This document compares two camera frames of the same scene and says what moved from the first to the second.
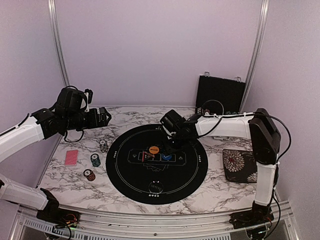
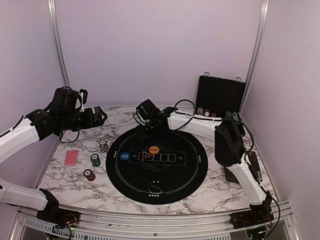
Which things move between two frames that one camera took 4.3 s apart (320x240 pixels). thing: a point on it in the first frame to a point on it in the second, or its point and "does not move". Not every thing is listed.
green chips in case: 229,112 does not move
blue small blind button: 166,157 to 125,156
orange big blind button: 154,149 does not move
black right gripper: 167,148 to 144,136
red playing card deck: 71,158 does not move
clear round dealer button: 155,187 does not move
